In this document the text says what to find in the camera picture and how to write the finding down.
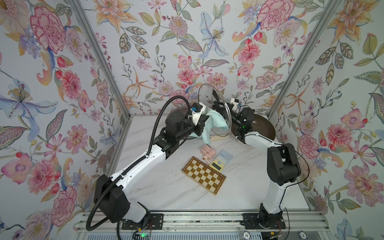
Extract black frying pan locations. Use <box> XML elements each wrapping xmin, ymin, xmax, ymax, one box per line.
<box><xmin>166</xmin><ymin>107</ymin><xmax>192</xmax><ymax>129</ymax></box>

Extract light green cloth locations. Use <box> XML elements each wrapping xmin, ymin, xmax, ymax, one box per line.
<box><xmin>201</xmin><ymin>109</ymin><xmax>229</xmax><ymax>145</ymax></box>

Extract pink small box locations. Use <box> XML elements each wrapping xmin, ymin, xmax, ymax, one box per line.
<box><xmin>201</xmin><ymin>145</ymin><xmax>216</xmax><ymax>161</ymax></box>

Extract black corrugated cable hose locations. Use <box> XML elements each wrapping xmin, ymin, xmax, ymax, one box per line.
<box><xmin>85</xmin><ymin>95</ymin><xmax>192</xmax><ymax>232</ymax></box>

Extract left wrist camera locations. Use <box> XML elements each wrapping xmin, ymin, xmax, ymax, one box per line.
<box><xmin>190</xmin><ymin>102</ymin><xmax>207</xmax><ymax>115</ymax></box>

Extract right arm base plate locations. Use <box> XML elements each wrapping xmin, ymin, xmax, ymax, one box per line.
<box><xmin>241</xmin><ymin>213</ymin><xmax>286</xmax><ymax>230</ymax></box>

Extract aluminium corner frame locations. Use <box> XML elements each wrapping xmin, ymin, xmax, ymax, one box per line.
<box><xmin>267</xmin><ymin>0</ymin><xmax>339</xmax><ymax>120</ymax></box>
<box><xmin>67</xmin><ymin>0</ymin><xmax>133</xmax><ymax>119</ymax></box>

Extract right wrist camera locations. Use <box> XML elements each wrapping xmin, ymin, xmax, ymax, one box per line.
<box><xmin>230</xmin><ymin>98</ymin><xmax>240</xmax><ymax>107</ymax></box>

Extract aluminium corner frame left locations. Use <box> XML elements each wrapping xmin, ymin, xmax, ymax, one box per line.
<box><xmin>67</xmin><ymin>0</ymin><xmax>133</xmax><ymax>119</ymax></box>

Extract glass pot lid black handle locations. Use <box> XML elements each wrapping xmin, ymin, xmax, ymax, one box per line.
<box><xmin>198</xmin><ymin>83</ymin><xmax>232</xmax><ymax>138</ymax></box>

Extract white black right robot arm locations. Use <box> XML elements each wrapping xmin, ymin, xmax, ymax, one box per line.
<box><xmin>230</xmin><ymin>104</ymin><xmax>301</xmax><ymax>229</ymax></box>

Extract aluminium corner frame right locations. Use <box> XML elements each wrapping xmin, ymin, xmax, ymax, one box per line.
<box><xmin>267</xmin><ymin>0</ymin><xmax>339</xmax><ymax>120</ymax></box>

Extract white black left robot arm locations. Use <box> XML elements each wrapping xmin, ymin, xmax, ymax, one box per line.
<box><xmin>87</xmin><ymin>113</ymin><xmax>212</xmax><ymax>231</ymax></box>

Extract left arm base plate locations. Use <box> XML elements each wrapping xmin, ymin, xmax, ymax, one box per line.
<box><xmin>121</xmin><ymin>213</ymin><xmax>164</xmax><ymax>230</ymax></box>

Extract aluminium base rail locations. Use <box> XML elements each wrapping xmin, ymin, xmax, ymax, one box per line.
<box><xmin>74</xmin><ymin>211</ymin><xmax>334</xmax><ymax>240</ymax></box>

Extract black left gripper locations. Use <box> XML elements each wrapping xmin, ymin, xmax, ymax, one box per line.
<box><xmin>173</xmin><ymin>115</ymin><xmax>210</xmax><ymax>142</ymax></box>

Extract wooden chessboard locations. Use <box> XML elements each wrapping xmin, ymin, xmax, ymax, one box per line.
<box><xmin>182</xmin><ymin>157</ymin><xmax>226</xmax><ymax>196</ymax></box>

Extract brown frying pan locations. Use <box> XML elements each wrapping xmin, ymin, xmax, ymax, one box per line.
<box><xmin>252</xmin><ymin>114</ymin><xmax>276</xmax><ymax>140</ymax></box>

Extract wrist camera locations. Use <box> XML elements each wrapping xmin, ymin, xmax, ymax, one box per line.
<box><xmin>230</xmin><ymin>98</ymin><xmax>240</xmax><ymax>107</ymax></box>
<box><xmin>190</xmin><ymin>102</ymin><xmax>207</xmax><ymax>115</ymax></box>

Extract yellow blue calculator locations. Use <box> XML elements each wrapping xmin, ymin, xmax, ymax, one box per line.
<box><xmin>210</xmin><ymin>150</ymin><xmax>233</xmax><ymax>173</ymax></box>

